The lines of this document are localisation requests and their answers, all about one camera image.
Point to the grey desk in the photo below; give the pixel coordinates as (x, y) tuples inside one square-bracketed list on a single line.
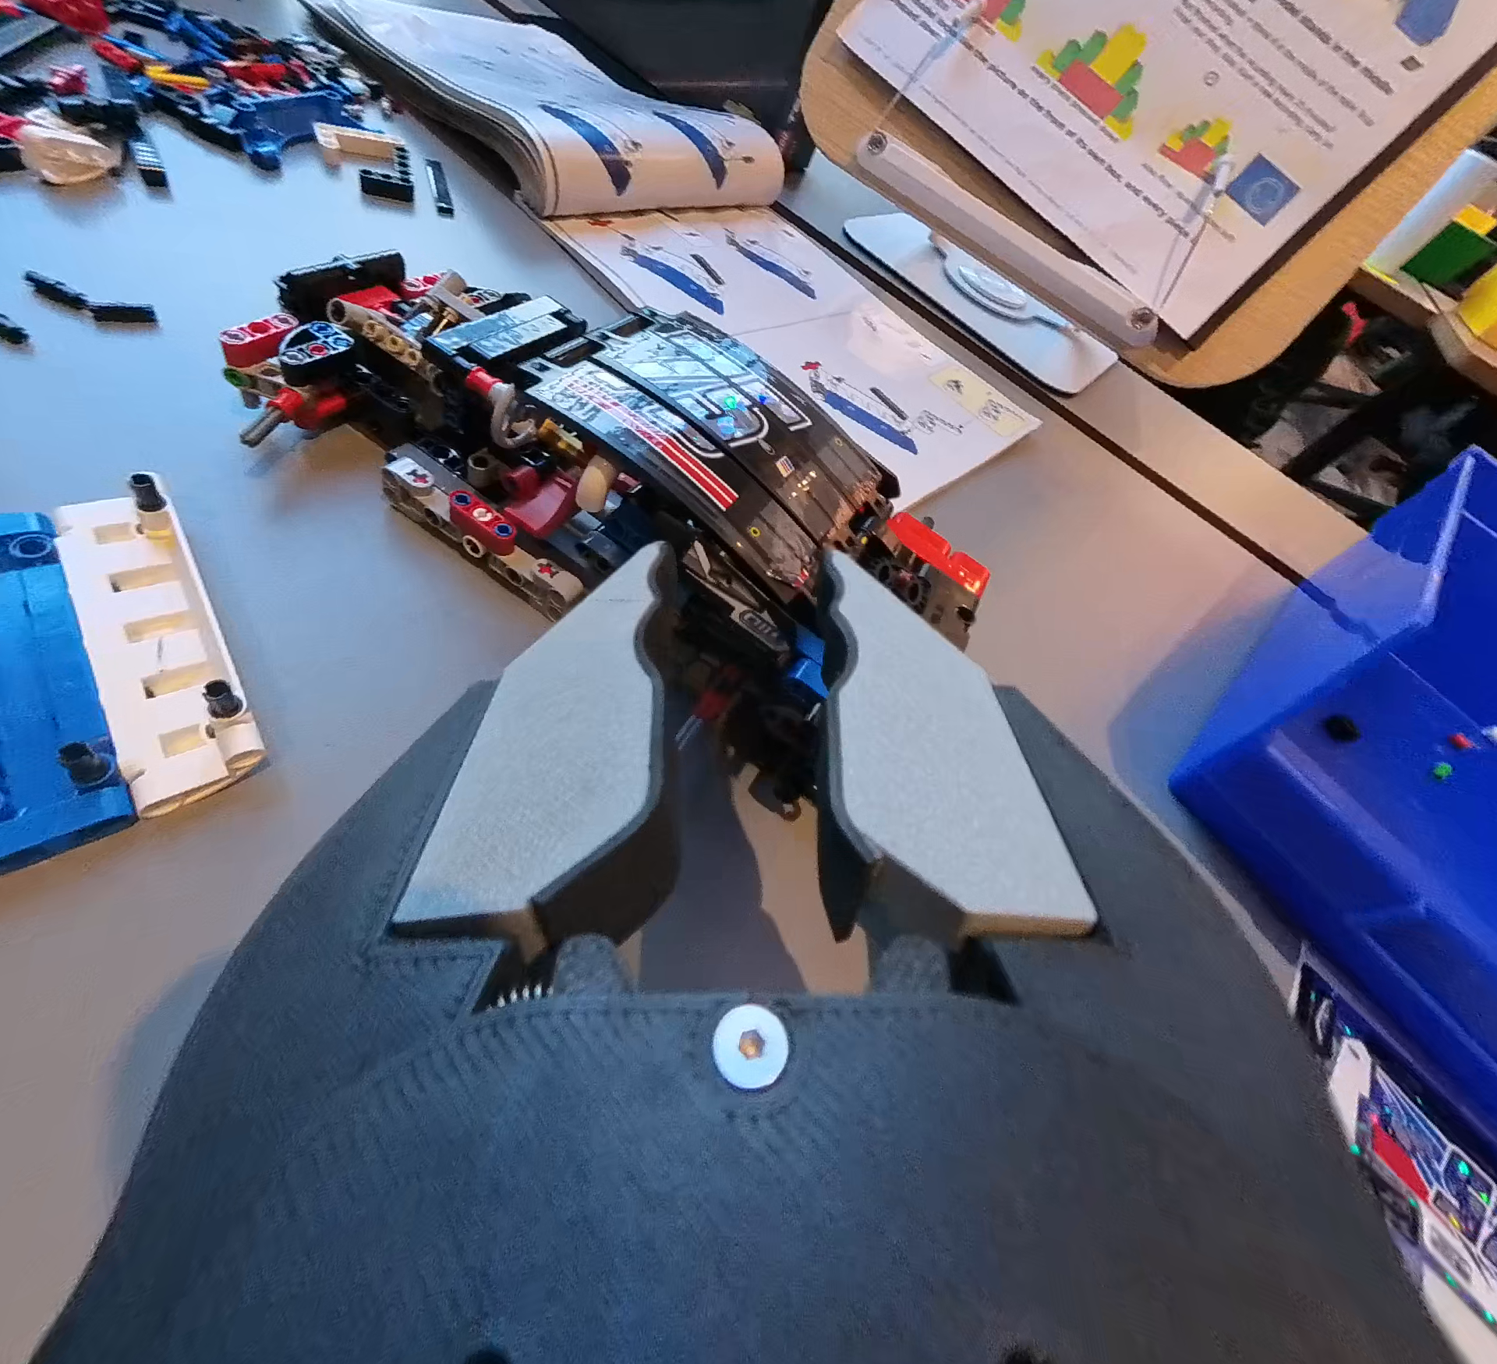
[(351, 627)]

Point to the instruction sheet on stand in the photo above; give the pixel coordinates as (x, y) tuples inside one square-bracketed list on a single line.
[(995, 299)]

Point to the white brick panel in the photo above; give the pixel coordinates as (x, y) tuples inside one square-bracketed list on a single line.
[(201, 627)]

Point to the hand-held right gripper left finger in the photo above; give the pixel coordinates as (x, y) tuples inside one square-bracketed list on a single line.
[(550, 790)]

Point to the open instruction booklet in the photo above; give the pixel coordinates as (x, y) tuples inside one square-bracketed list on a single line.
[(561, 77)]

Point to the black cardboard set box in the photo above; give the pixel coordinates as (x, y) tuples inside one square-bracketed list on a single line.
[(724, 42)]

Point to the blue storage bin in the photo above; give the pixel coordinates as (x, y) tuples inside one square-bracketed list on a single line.
[(1345, 803)]

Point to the black brick race car model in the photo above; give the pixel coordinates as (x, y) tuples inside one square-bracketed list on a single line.
[(655, 393)]

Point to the yellow green brick stack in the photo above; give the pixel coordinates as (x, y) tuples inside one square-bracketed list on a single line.
[(1450, 253)]

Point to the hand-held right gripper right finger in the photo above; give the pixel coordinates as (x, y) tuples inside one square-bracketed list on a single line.
[(959, 803)]

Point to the pile of brick pieces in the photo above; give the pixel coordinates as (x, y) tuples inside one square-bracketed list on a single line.
[(234, 88)]

